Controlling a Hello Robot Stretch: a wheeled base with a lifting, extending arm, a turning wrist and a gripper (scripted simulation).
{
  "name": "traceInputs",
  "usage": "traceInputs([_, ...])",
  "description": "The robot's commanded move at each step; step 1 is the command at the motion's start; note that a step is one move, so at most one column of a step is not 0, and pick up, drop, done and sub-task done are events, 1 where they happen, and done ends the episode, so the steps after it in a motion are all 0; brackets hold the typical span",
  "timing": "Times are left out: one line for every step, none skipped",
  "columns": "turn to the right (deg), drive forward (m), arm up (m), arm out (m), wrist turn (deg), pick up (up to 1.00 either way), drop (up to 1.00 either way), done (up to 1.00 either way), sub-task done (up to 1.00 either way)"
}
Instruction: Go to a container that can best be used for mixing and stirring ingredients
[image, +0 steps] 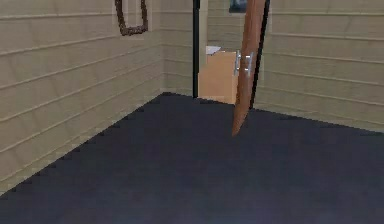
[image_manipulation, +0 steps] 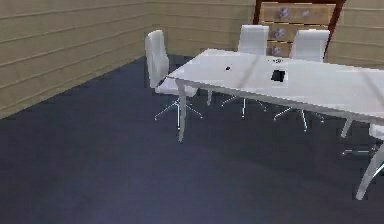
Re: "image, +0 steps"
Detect brown wooden room door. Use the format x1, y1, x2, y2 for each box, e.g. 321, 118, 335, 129
231, 0, 267, 138

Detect dark framed wall picture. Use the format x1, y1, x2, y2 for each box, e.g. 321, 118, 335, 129
228, 0, 249, 14

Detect black door frame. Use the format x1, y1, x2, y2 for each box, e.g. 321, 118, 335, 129
192, 0, 202, 99

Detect silver door handle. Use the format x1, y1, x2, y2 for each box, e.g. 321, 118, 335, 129
234, 49, 255, 77

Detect brown framed wall picture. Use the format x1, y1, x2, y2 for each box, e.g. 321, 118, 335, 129
114, 0, 150, 37

